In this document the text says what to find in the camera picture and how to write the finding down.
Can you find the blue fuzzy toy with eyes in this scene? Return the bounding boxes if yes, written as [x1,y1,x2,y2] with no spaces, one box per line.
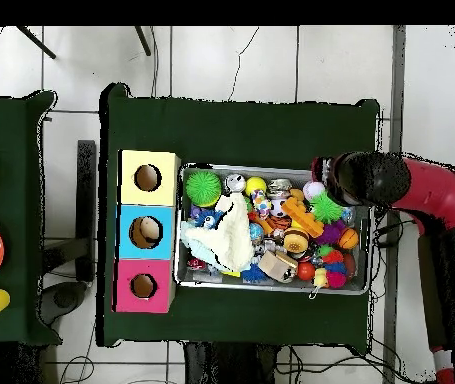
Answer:
[190,205,225,232]

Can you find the cream muslin cloth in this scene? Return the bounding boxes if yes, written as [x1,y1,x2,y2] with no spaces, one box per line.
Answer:
[210,191,257,273]

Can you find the mint green cloth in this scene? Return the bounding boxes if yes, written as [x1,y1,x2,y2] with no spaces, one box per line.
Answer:
[179,221,222,267]

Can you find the toy hamburger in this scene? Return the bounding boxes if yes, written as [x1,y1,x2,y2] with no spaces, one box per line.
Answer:
[282,227,311,256]

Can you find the dark green tablecloth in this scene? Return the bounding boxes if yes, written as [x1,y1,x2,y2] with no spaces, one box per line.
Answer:
[98,82,382,353]
[0,90,59,347]

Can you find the plain wooden cube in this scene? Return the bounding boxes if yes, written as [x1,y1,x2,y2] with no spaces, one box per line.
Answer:
[257,249,299,285]

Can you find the black tripod leg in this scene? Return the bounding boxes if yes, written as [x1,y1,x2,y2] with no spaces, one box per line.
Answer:
[134,26,153,57]
[14,26,57,60]

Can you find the grey floor strip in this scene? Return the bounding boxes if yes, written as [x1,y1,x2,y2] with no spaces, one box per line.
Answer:
[390,26,408,157]

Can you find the green spiky ball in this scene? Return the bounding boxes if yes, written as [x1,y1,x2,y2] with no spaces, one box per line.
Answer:
[310,191,346,225]
[184,169,223,208]

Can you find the orange plastic comb toy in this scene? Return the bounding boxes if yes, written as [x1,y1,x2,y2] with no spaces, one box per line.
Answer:
[281,197,325,239]

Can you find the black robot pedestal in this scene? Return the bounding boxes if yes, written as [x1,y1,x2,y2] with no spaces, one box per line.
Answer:
[182,342,280,384]

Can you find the white baseball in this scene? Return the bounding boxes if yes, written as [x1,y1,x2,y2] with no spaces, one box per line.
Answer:
[302,181,327,202]

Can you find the clear mesh bin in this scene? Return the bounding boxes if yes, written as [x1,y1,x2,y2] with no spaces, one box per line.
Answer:
[174,163,376,296]

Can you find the wooden box with three holes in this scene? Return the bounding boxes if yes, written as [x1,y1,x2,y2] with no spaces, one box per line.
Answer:
[113,148,182,315]

